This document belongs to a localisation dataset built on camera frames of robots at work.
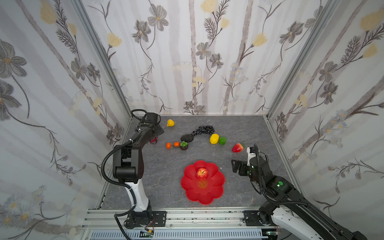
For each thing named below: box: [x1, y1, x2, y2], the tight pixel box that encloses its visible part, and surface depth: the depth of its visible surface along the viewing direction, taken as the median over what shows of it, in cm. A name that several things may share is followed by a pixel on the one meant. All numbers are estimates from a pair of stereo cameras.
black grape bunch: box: [192, 125, 215, 136], surface depth 109 cm
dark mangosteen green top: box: [180, 140, 189, 151], surface depth 100 cm
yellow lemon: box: [209, 133, 220, 145], surface depth 104 cm
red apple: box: [197, 167, 208, 180], surface depth 86 cm
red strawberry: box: [232, 143, 244, 153], surface depth 100 cm
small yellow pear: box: [167, 119, 175, 127], surface depth 116 cm
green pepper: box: [219, 136, 227, 145], surface depth 103 cm
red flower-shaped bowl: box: [181, 160, 226, 205], surface depth 87 cm
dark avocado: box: [180, 134, 194, 143], surface depth 103 cm
